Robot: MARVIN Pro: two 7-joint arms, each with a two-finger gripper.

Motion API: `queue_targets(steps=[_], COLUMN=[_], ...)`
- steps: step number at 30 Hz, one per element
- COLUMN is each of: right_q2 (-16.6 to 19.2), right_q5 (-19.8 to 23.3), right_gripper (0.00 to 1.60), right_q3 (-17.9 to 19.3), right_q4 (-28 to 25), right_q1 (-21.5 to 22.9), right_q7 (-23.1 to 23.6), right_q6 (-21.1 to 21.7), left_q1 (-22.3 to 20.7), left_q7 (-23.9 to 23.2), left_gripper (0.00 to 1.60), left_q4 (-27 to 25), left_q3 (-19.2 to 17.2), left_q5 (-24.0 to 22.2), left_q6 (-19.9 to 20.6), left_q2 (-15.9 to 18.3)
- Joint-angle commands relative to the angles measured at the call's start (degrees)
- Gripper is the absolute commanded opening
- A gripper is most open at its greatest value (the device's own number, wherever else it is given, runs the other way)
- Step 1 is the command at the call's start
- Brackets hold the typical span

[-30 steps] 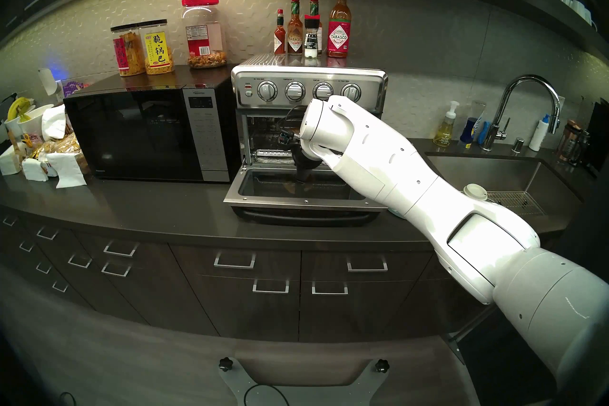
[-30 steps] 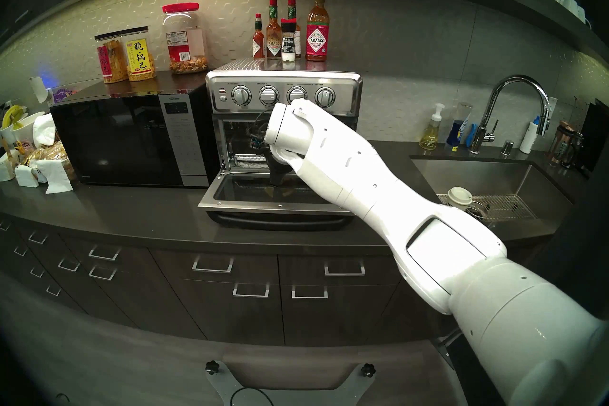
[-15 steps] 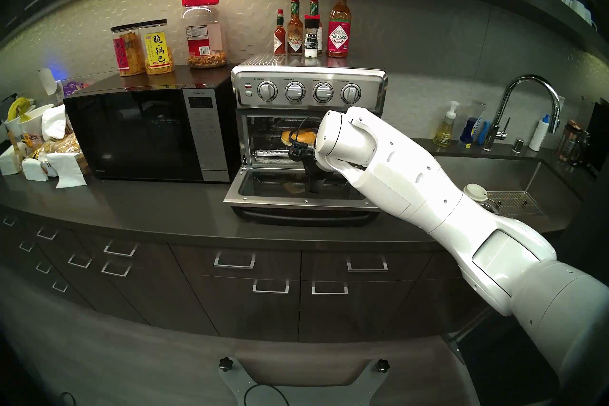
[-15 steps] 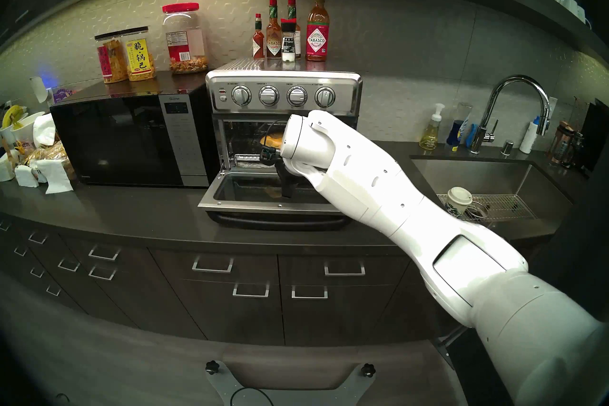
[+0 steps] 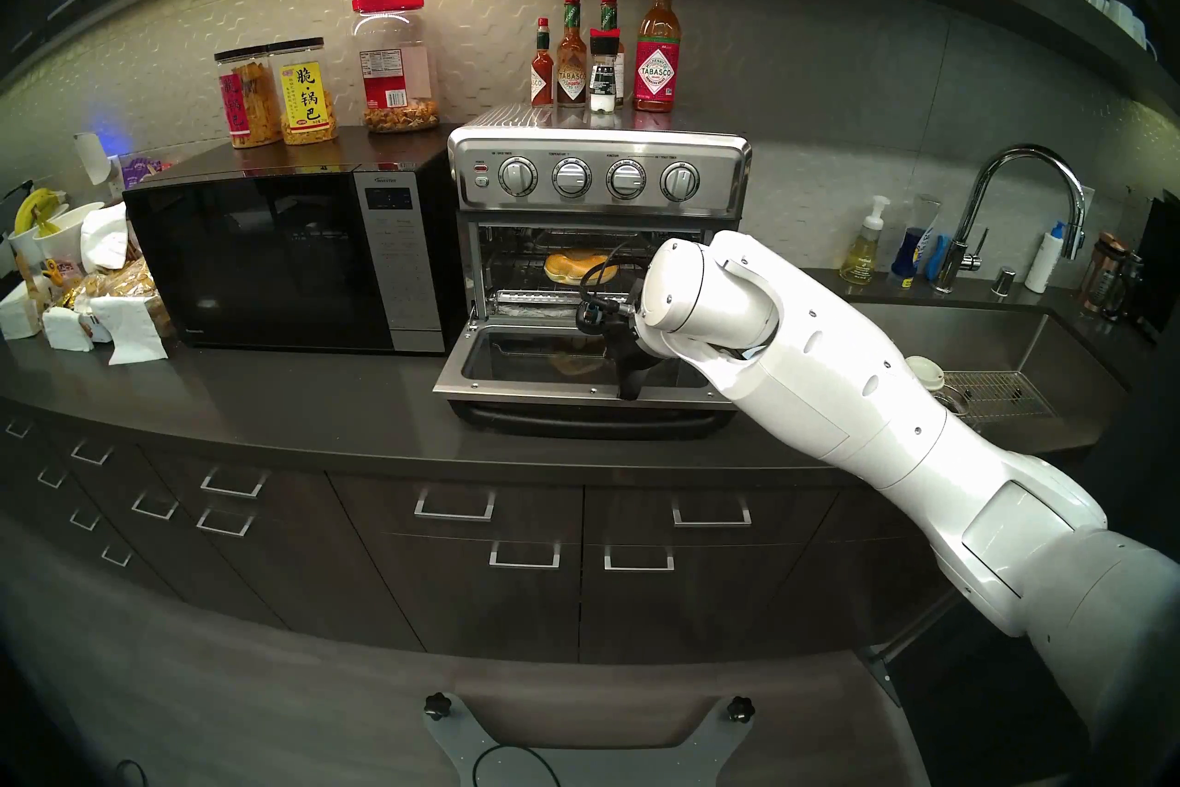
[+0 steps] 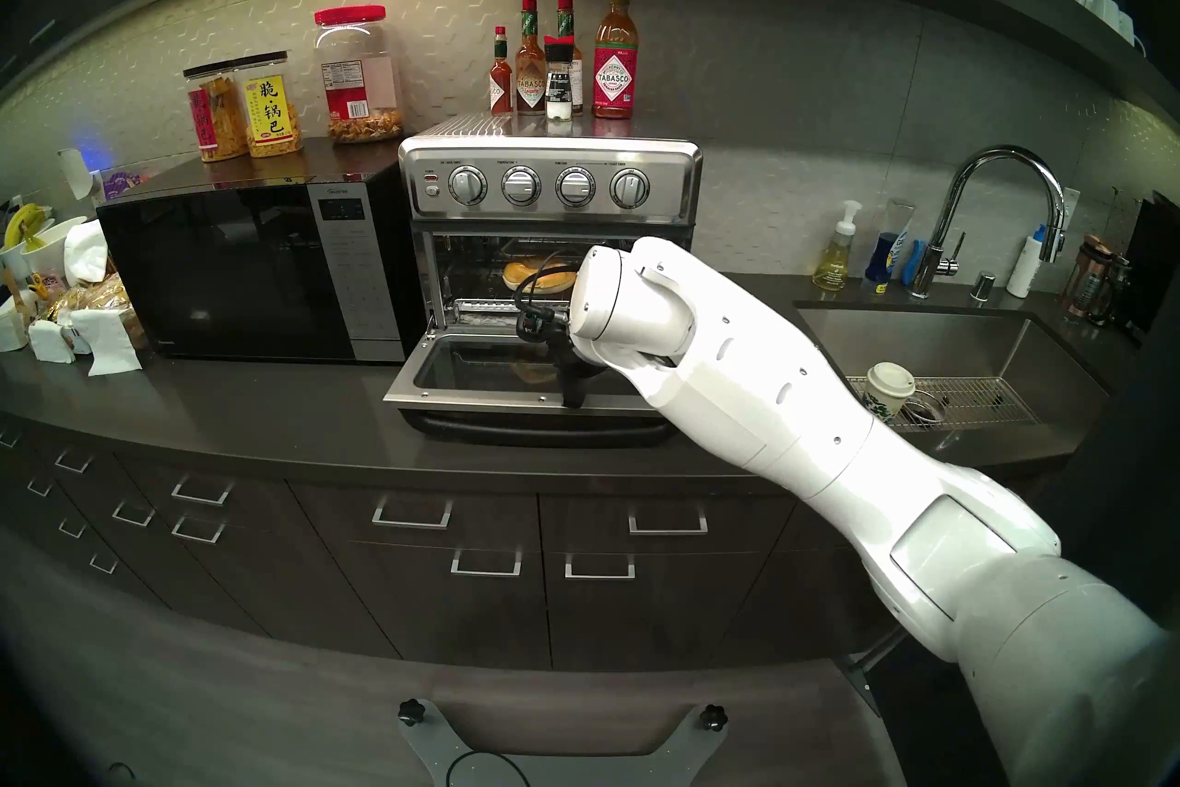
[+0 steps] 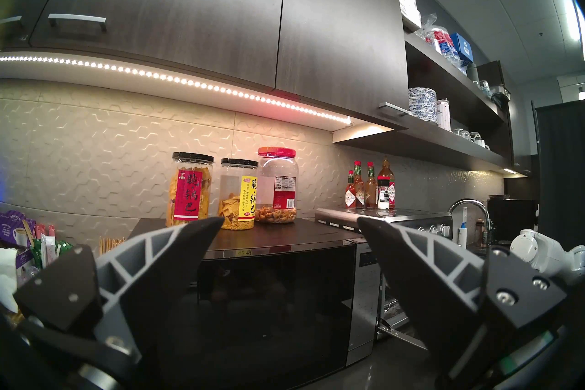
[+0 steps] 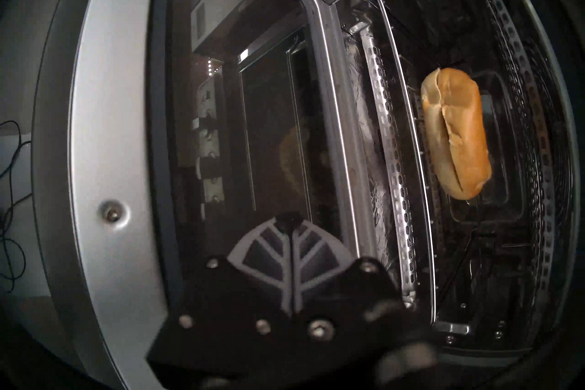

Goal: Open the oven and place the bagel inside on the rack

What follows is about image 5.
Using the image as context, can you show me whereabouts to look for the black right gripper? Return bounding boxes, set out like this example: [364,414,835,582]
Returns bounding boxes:
[576,283,679,402]

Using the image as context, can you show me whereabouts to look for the golden brown bagel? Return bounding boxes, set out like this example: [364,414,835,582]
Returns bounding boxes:
[544,249,619,285]

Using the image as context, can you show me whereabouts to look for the glass toaster oven door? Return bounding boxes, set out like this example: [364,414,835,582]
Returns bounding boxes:
[433,322,738,438]

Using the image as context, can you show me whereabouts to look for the stainless steel toaster oven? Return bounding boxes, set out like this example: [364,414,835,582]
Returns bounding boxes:
[447,103,752,330]

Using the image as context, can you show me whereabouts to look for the foil covered crumb tray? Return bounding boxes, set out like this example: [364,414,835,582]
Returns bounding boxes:
[493,306,591,325]

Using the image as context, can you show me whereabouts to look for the yellow soap pump bottle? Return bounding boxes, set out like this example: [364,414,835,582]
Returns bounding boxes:
[839,195,891,286]

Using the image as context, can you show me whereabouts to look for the medium Tabasco sauce bottle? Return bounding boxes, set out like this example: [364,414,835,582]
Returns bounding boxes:
[599,0,628,104]
[556,0,589,107]

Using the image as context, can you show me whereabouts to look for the large orange Tabasco bottle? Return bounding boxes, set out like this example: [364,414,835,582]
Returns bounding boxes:
[633,0,683,114]

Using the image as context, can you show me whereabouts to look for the small red hot sauce bottle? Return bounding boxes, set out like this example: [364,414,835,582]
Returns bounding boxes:
[531,18,556,107]

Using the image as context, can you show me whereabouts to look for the blue dish soap bottle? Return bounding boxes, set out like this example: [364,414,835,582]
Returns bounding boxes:
[891,227,950,284]

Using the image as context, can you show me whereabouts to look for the stainless steel sink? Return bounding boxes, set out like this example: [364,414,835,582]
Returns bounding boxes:
[823,295,1130,454]

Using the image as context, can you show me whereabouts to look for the dark wood drawer cabinet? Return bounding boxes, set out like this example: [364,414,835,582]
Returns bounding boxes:
[0,389,950,666]

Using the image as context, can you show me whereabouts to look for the clear jar red lid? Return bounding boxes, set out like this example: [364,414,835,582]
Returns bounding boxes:
[352,0,441,134]

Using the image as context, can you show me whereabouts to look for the black Panasonic microwave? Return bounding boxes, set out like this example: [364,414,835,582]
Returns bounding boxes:
[123,149,466,355]

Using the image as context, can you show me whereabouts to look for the snack jar yellow label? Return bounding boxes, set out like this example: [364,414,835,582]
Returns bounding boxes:
[270,38,339,146]

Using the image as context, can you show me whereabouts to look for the white bottle blue cap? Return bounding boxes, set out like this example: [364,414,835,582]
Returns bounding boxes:
[1025,221,1068,295]

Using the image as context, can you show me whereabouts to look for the snack jar red label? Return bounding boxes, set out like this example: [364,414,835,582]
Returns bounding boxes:
[215,47,282,150]

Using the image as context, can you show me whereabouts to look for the chrome gooseneck faucet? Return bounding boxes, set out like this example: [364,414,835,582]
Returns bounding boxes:
[936,144,1089,296]

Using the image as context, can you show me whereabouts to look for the grey robot mounting plate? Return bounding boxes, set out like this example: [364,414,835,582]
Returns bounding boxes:
[424,693,757,787]

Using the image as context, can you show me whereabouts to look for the glass copper French press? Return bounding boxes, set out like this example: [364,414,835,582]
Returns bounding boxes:
[1080,232,1144,316]

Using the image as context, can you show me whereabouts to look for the clear bag of bread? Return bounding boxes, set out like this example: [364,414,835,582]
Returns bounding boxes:
[60,255,176,334]

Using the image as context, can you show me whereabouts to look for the white upright tissue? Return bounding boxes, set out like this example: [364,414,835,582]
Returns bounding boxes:
[80,201,130,272]

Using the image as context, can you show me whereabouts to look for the small folded white napkin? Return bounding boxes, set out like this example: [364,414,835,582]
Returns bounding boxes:
[43,306,95,353]

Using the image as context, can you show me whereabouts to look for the white bowl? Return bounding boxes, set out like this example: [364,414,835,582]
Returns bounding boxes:
[9,201,104,270]

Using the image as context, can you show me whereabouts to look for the yellow banana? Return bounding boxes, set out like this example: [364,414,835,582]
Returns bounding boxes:
[14,188,67,235]

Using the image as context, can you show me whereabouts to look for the small white container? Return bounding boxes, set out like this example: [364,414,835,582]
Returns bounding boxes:
[0,278,42,341]

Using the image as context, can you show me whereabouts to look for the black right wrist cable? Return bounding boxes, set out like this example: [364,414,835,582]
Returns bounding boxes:
[578,241,652,308]

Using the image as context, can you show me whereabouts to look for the steel oven wire rack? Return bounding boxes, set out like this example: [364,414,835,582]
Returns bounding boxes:
[493,287,646,308]

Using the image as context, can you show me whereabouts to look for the wire air fryer basket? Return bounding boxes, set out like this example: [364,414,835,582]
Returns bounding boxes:
[489,227,709,284]

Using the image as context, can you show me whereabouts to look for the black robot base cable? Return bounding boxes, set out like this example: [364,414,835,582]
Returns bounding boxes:
[472,744,561,787]

